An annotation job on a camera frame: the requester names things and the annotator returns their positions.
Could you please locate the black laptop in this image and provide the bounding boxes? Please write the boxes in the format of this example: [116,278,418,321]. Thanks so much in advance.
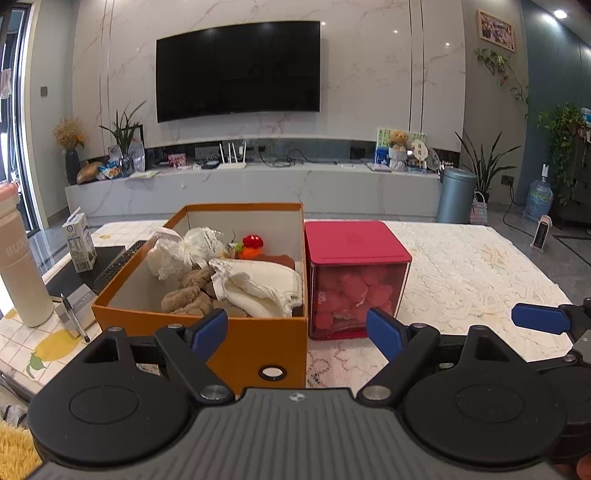
[44,240,160,297]

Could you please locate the framed wall picture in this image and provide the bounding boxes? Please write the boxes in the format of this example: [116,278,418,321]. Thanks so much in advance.
[477,9,517,54]

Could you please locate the blue water jug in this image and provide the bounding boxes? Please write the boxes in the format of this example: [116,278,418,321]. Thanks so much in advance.
[523,162,554,224]

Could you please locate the hanging vine plant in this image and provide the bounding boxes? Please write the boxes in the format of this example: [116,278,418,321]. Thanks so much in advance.
[475,48,532,121]

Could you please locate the brown plush toy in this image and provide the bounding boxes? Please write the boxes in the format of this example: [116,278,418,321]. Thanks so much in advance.
[161,265,247,318]

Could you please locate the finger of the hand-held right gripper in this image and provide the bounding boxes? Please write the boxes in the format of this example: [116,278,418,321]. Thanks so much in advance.
[511,302,591,336]

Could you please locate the green leafy potted plant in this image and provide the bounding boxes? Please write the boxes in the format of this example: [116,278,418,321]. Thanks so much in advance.
[99,99,147,174]

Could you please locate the grey blue trash can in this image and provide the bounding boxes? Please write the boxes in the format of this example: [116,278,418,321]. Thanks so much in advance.
[436,167,478,224]

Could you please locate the lemon print table mat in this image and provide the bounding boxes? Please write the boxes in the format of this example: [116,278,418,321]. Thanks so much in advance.
[0,295,110,385]

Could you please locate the orange red knitted toy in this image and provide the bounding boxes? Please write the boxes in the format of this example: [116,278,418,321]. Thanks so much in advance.
[233,234,264,260]

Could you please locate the white marble television cabinet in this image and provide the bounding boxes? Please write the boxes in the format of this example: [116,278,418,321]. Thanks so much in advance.
[65,161,443,220]

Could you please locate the orange cardboard box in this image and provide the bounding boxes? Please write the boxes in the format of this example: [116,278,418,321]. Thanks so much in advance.
[91,203,309,402]

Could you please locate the milk carton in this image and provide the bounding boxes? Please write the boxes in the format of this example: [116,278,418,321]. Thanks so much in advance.
[62,208,97,272]

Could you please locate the white lace tablecloth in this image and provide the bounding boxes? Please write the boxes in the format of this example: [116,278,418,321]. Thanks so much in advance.
[88,219,587,389]

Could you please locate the green white picture card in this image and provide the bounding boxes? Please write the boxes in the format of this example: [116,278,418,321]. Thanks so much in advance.
[375,128,426,165]

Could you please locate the black wall television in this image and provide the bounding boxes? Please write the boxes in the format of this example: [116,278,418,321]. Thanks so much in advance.
[154,20,322,123]

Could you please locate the white router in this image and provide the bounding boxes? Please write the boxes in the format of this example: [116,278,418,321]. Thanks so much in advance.
[217,142,248,171]

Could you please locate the large bushy houseplant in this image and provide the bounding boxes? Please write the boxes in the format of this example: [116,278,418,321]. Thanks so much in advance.
[536,104,591,206]

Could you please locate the white plastic wrap bundle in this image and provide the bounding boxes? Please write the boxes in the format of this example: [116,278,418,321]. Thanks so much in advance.
[147,226,227,281]

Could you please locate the cream cloth bag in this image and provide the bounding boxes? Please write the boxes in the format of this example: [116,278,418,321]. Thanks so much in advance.
[210,257,304,318]

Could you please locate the beige thermos bottle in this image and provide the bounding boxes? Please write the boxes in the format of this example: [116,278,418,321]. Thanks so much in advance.
[0,182,55,328]

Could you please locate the black floor power cable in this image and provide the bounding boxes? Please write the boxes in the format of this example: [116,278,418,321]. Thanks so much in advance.
[501,185,532,228]

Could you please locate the yellow fluffy rug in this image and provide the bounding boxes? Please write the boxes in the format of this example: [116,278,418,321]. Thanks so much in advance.
[0,422,40,480]

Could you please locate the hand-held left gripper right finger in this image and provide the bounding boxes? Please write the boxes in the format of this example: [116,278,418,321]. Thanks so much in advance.
[354,307,533,407]

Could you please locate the red lidded clear box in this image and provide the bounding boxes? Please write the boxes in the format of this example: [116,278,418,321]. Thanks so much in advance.
[304,220,413,341]

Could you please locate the pink small heater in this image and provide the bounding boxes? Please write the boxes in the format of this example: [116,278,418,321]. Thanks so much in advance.
[531,215,554,253]

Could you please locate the black cabinet cables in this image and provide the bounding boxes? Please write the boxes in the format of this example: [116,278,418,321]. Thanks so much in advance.
[259,148,324,167]

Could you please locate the snake plant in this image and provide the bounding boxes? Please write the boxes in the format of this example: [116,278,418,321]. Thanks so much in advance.
[455,131,522,205]

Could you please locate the grey small box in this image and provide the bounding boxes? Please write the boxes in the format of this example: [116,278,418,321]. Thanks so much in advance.
[54,284,100,334]

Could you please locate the woven handle basket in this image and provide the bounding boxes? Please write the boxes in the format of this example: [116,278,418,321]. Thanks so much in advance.
[470,192,489,226]

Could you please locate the golden bowl ornament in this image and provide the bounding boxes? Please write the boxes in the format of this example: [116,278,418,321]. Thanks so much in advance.
[76,161,106,184]

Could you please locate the black pen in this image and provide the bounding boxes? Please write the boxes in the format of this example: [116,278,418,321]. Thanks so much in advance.
[61,293,91,343]

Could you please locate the teddy bear figure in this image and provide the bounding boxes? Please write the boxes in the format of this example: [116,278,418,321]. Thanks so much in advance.
[388,130,411,171]

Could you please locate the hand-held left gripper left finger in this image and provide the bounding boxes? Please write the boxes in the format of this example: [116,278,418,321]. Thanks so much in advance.
[68,308,235,405]

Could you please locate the vase with dried flowers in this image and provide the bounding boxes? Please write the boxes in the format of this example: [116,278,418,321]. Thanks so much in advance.
[52,117,86,184]

